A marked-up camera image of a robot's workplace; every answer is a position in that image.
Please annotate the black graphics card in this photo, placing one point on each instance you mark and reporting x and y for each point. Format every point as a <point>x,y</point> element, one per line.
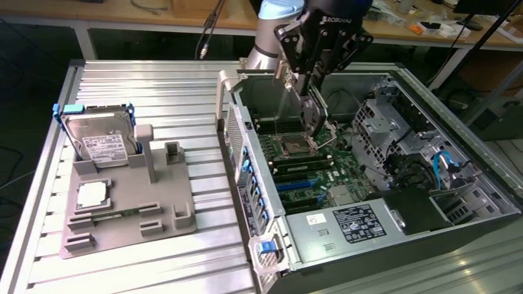
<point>314,113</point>

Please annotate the metal disk bay cage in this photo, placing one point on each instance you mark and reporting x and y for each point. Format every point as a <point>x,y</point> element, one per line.
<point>380,131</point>

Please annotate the metal socket cover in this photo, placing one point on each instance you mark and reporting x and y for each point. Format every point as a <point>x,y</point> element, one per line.
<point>332,131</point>

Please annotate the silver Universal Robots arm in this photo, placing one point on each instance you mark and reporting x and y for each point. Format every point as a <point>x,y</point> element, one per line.
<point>270,36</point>

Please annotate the silver CPU chip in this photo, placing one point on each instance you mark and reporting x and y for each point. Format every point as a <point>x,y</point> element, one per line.
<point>94,195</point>

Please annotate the green RAM stick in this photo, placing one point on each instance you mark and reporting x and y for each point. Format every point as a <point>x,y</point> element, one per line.
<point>110,213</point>

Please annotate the grey power supply unit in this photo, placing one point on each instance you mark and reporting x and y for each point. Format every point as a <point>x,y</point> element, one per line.
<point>348,229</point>

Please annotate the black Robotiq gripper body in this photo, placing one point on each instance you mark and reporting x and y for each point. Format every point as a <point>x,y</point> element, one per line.
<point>340,13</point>

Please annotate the open black PC case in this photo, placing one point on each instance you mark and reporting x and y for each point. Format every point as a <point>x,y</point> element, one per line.
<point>470,245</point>

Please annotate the grey plastic parts rack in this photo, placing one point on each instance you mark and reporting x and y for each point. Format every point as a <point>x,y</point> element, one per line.
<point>127,196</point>

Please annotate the black plastic air shroud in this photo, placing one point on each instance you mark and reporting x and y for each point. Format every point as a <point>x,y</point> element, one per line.
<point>417,211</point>

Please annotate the CPU socket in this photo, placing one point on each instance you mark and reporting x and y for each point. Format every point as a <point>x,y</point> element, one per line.
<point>294,148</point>

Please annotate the black installed RAM stick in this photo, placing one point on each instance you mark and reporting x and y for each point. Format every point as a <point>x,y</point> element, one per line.
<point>302,165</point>

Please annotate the grey case latch blue tab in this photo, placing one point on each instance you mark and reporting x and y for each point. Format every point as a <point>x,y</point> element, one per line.
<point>266,254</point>

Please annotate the green motherboard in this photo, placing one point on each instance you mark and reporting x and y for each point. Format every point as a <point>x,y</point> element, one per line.
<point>348,180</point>

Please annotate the hard disk in blue carrier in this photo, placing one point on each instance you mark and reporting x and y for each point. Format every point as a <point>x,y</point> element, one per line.
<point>102,141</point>

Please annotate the wooden desk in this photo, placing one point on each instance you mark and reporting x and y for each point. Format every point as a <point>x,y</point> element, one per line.
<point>123,13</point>

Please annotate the black tripod pole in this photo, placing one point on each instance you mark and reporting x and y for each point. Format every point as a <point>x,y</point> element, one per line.
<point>486,36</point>

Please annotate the blue expansion slot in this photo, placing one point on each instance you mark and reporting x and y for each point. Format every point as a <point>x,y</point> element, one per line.
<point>297,184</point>

